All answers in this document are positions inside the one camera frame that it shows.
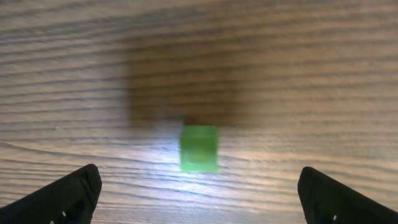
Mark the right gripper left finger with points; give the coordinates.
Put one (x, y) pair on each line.
(62, 199)

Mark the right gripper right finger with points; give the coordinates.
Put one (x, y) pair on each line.
(335, 202)

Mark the green cube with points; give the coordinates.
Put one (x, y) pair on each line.
(199, 149)

